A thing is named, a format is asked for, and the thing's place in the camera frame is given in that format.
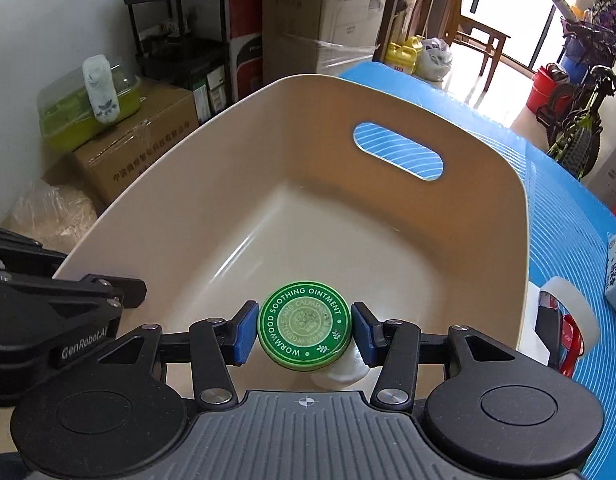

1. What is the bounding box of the translucent white tape roll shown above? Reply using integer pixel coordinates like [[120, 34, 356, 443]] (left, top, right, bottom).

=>
[[530, 276, 600, 378]]

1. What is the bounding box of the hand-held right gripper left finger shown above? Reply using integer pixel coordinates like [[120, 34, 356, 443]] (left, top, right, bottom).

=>
[[95, 301, 261, 411]]

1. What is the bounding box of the blue bucket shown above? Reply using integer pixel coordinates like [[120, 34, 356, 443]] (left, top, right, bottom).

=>
[[558, 52, 596, 82]]

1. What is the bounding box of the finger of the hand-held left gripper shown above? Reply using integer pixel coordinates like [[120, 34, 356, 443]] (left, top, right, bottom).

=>
[[0, 224, 69, 273], [0, 269, 147, 319]]

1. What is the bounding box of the red bucket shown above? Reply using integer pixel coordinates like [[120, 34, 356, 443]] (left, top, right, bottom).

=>
[[525, 64, 569, 116]]

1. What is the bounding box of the small green white box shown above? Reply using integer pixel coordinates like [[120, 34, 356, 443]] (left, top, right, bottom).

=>
[[190, 67, 211, 126], [208, 65, 229, 113]]

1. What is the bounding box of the printed brown cardboard box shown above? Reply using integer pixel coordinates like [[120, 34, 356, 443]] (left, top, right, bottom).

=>
[[42, 77, 201, 206]]

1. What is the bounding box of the green container with clear lid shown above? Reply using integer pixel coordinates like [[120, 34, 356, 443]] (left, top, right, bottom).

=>
[[36, 57, 142, 152]]

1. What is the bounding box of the dark shelf unit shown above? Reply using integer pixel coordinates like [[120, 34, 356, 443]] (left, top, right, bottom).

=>
[[380, 0, 461, 63]]

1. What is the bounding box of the black wire basket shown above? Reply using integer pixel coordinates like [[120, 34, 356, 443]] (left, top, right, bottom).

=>
[[558, 15, 616, 67]]

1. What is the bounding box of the black and red object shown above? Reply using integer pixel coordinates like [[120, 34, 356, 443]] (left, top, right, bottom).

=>
[[535, 292, 586, 378]]

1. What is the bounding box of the white cabinet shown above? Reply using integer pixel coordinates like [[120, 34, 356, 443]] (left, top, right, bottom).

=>
[[595, 150, 616, 211]]

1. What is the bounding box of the large pale cardboard box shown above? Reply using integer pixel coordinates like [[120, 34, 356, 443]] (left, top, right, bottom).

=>
[[262, 0, 393, 43]]

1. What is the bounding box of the white plastic bag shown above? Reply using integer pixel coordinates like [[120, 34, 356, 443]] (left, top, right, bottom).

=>
[[417, 37, 453, 82]]

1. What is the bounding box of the white round plastic object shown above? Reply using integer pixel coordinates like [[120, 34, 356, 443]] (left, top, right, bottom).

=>
[[312, 350, 369, 390]]

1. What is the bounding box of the round green ointment tin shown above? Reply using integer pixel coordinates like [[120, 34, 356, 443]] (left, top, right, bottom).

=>
[[257, 280, 353, 372]]

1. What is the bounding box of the beige plastic basin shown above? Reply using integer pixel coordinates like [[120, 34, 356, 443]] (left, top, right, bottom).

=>
[[52, 74, 531, 396]]

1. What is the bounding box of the green black bicycle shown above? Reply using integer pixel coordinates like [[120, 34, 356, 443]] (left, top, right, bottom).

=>
[[535, 62, 616, 181]]

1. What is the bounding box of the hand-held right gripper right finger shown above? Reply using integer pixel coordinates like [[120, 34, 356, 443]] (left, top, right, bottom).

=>
[[352, 302, 529, 411]]

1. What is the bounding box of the clear bag of grain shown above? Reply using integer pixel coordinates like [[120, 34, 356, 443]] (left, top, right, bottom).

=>
[[0, 180, 99, 256]]

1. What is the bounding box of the yellow plastic jug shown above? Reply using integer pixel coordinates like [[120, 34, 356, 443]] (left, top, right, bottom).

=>
[[387, 42, 406, 75], [403, 35, 423, 77]]

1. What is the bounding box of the black utility cart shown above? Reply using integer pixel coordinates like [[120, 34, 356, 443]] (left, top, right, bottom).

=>
[[122, 0, 233, 126]]

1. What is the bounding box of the red and white appliance box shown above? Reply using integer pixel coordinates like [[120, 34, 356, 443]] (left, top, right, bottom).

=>
[[227, 0, 265, 106]]

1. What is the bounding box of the brown wooden chair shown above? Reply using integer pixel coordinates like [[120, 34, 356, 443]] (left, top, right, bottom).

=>
[[453, 0, 511, 78]]

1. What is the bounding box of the plastic wrapped cardboard box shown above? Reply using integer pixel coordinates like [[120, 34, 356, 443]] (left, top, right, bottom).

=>
[[263, 35, 381, 86]]

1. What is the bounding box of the blue striped table mat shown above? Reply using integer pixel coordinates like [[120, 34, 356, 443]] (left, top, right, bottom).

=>
[[338, 62, 616, 480]]

